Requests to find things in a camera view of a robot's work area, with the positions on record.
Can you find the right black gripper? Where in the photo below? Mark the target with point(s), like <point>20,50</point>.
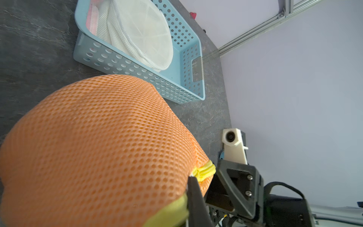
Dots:
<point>236,191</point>

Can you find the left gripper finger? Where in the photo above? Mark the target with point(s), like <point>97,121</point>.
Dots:
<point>198,214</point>

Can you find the orange mesh laundry bag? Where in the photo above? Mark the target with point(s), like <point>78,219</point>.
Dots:
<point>105,151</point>

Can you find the white mesh laundry bag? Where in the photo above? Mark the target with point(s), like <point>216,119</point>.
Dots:
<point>137,28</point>

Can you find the light blue plastic basket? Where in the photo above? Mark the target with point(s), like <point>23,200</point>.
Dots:
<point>182,82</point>

